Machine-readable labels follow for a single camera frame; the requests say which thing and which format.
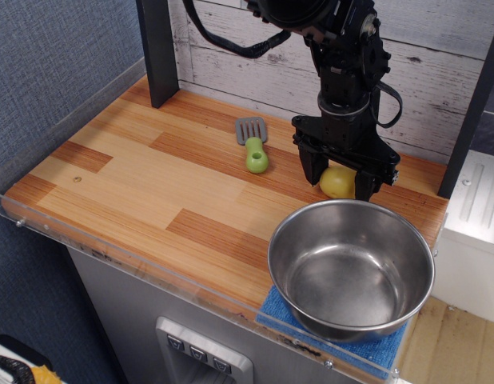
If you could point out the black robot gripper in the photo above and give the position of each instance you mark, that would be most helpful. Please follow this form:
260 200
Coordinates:
349 137

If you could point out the yellow potato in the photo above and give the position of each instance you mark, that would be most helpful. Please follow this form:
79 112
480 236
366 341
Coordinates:
338 182

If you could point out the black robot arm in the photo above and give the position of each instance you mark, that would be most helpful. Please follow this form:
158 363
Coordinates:
350 60

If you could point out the stainless steel pot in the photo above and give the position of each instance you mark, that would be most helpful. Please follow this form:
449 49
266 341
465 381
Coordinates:
350 271

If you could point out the white toy sink unit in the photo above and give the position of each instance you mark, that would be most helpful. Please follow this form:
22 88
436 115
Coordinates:
464 249

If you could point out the blue cloth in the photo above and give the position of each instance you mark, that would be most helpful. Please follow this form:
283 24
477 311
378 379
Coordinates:
376 359

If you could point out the silver dispenser panel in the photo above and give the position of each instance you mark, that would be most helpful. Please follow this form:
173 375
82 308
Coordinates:
191 357

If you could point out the grey toy fridge cabinet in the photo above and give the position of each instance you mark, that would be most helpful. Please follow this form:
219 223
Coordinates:
128 308

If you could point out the green handled grey spatula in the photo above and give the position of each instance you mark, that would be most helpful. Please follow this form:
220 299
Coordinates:
251 133

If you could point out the black right vertical post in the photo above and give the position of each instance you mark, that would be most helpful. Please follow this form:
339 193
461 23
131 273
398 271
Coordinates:
470 123

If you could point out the black vertical post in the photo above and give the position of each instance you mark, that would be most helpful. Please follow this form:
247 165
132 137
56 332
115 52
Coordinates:
157 43
470 123

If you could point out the black left vertical post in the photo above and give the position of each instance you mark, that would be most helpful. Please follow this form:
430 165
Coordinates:
157 43

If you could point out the clear acrylic guard rail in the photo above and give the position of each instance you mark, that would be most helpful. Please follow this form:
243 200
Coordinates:
161 191

